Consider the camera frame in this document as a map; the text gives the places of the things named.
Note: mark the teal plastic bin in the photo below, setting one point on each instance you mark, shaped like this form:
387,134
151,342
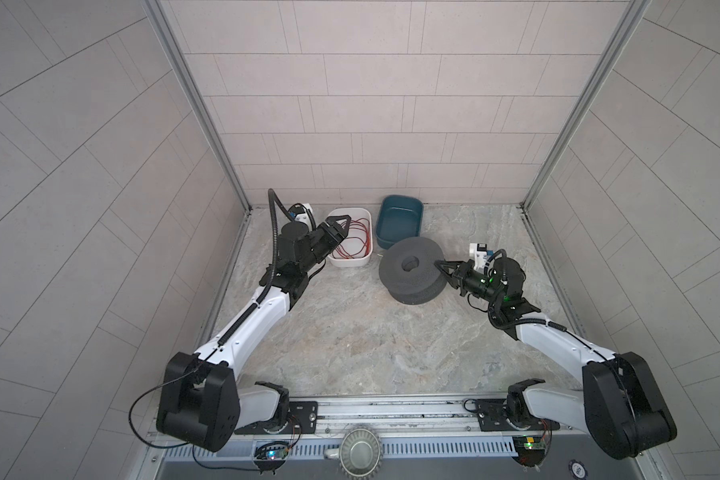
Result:
400,217

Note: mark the aluminium corner profile right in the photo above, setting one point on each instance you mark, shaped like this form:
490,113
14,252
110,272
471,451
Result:
624,30

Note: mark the aluminium corner profile left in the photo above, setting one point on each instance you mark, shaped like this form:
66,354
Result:
168,40

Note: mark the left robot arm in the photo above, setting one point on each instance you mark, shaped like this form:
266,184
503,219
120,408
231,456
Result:
240,324

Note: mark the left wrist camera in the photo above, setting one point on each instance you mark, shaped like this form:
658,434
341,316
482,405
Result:
303,213

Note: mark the white plastic bin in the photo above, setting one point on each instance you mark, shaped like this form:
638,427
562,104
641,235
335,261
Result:
356,249

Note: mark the aluminium corner profile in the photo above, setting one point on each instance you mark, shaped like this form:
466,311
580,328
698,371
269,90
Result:
168,40
624,30

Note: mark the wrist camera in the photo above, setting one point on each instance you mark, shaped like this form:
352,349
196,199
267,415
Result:
303,213
480,254

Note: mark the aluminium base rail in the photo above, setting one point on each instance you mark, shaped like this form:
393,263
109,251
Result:
401,412

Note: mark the round grey knob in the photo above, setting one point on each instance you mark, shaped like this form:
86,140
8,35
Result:
360,453

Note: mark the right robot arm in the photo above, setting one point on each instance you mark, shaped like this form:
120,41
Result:
564,354

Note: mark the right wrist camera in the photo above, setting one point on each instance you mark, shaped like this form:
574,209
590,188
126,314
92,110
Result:
480,254

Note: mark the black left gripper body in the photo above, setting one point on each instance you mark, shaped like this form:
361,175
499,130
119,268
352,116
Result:
321,244

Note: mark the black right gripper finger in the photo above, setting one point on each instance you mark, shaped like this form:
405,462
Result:
450,266
452,275

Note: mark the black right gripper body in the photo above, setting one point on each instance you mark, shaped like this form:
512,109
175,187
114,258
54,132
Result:
471,282

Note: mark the grey perforated cable spool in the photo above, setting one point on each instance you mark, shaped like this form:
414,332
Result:
407,270

